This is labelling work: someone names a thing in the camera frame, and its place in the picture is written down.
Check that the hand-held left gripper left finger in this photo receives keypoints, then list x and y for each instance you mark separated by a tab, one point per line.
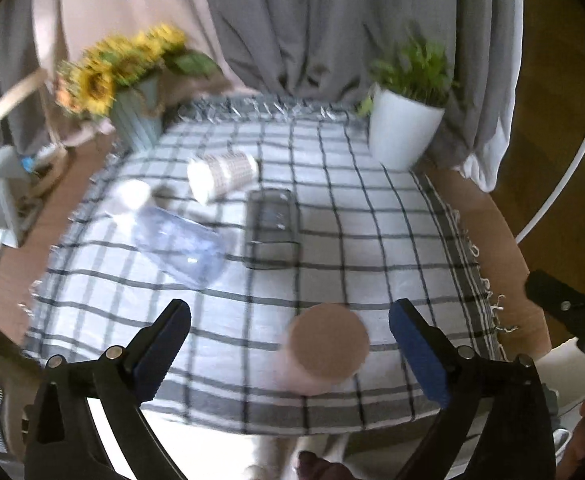
158	360

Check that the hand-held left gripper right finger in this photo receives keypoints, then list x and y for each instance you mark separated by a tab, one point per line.
420	360

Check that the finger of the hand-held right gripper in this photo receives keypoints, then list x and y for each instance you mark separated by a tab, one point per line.
567	305

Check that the pink cup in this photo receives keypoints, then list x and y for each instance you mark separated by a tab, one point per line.
322	347

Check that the patterned paper cup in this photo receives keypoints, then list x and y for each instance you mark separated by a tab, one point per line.
221	175

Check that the clear plastic bottle white cap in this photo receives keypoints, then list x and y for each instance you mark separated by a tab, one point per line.
172	240

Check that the checkered tablecloth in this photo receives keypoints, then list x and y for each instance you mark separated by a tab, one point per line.
352	220

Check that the white hoop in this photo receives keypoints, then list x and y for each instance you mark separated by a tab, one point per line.
580	140

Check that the clear drinking glass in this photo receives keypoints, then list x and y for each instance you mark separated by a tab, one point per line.
272	227

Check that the green plant in white pot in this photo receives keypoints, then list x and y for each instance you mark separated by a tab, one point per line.
406	110

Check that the wooden chair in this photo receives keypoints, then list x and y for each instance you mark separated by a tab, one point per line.
27	125

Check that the sunflower bouquet in grey vase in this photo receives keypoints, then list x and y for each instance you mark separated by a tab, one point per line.
122	85

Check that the grey curtain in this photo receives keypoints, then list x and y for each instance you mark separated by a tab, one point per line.
322	25

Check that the pink curtain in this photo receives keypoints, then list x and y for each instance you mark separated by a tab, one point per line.
137	5

